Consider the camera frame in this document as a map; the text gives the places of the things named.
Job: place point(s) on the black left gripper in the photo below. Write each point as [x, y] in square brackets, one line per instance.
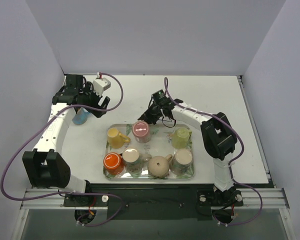
[96, 104]

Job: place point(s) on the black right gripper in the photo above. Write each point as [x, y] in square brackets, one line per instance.
[153, 113]

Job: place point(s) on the blue butterfly mug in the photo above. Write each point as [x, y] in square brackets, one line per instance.
[80, 117]

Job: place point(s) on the yellow mug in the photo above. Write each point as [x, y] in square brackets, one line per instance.
[116, 139]

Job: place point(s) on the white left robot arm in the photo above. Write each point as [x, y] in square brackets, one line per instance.
[45, 165]

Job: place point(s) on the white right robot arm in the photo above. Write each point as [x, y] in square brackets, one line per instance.
[219, 140]

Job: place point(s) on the lime green mug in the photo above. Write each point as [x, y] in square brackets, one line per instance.
[180, 137]

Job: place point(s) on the cream coral pattern mug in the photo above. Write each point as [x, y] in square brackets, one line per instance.
[134, 160]

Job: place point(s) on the beige round teapot mug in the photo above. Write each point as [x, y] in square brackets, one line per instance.
[158, 166]

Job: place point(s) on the cream floral mug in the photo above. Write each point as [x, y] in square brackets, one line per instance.
[181, 161]

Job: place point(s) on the floral leaf serving tray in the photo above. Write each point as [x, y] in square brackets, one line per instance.
[160, 144]

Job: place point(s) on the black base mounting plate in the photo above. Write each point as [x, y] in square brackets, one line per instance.
[156, 201]

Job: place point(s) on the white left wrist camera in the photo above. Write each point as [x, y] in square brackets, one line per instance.
[100, 85]

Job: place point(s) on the orange mug black handle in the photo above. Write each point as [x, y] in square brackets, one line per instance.
[113, 163]

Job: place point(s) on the aluminium frame rail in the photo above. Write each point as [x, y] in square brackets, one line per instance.
[272, 198]

